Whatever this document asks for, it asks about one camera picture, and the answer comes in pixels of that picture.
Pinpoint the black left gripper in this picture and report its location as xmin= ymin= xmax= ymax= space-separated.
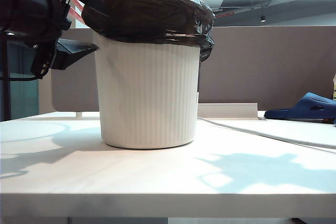
xmin=26 ymin=0 xmax=104 ymax=79

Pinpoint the black plastic garbage bag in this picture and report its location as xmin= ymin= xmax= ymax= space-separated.
xmin=81 ymin=0 xmax=216 ymax=62

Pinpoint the white ribbed plastic trash can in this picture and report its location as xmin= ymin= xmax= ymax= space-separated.
xmin=93 ymin=31 xmax=201 ymax=149

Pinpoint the grey rounded desk divider panel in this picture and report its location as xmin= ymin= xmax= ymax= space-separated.
xmin=51 ymin=28 xmax=102 ymax=112

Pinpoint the dark blue rubber slipper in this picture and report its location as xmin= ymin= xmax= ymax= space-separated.
xmin=264 ymin=92 xmax=336 ymax=124

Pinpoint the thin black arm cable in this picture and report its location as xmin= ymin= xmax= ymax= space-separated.
xmin=0 ymin=75 xmax=38 ymax=82

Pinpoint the black glass door frame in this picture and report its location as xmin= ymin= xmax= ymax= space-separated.
xmin=0 ymin=31 xmax=13 ymax=122

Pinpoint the metal desk cable flap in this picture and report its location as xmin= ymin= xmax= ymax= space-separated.
xmin=197 ymin=102 xmax=259 ymax=118

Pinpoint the grey power cable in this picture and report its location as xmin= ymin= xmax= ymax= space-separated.
xmin=197 ymin=116 xmax=336 ymax=151

